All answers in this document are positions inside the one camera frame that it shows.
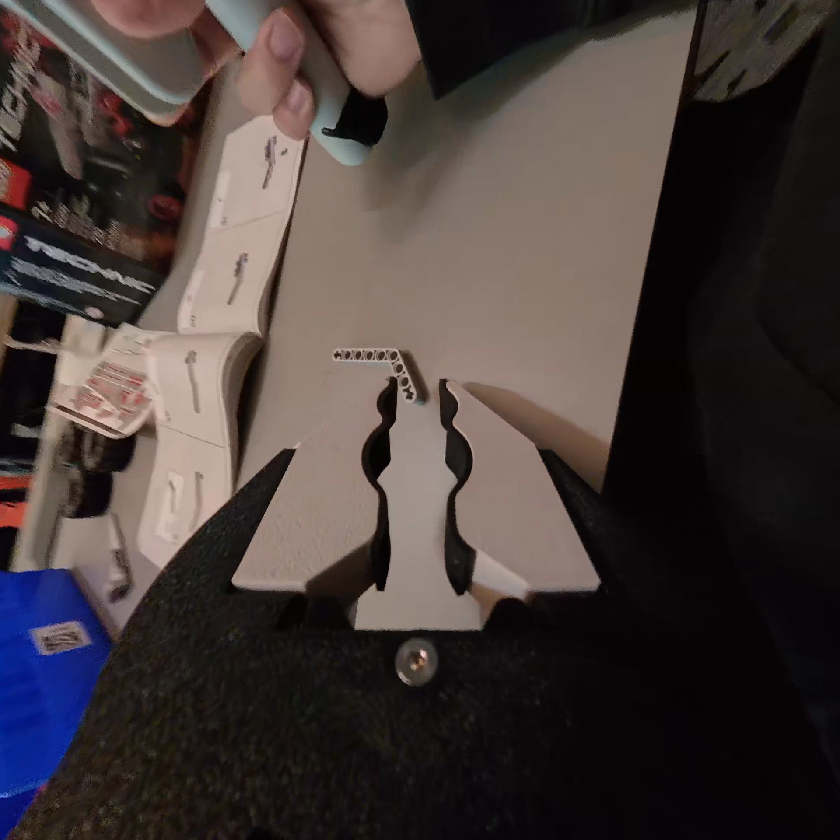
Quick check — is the grey bent toy beam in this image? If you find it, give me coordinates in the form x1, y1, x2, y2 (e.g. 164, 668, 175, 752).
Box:
331, 348, 429, 404

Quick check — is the black toy part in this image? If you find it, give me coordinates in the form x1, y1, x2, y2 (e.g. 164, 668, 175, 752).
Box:
56, 427, 139, 519

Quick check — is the grey toy wing panel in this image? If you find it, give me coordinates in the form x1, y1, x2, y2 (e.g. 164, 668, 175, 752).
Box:
105, 512, 137, 603

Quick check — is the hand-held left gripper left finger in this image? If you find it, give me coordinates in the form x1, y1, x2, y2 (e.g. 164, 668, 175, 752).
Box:
231, 379, 400, 630

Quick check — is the white instruction booklet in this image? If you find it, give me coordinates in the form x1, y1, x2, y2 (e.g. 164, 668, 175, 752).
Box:
136, 115, 308, 571

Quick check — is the grey desk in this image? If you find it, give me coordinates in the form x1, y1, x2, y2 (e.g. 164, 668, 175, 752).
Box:
13, 13, 697, 631

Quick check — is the white printed cloth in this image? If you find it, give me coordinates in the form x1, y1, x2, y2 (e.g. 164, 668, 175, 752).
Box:
692, 0, 821, 102

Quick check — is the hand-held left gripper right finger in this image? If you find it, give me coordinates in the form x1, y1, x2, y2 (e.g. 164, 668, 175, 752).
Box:
437, 378, 602, 630

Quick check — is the black printed toy box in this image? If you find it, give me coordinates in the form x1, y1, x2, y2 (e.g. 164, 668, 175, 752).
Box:
0, 10, 212, 280
0, 202, 165, 327

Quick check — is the blue plastic bin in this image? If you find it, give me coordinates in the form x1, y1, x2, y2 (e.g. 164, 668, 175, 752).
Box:
0, 567, 112, 818

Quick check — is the person's right hand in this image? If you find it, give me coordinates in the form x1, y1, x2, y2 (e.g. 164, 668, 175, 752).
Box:
88, 0, 422, 142

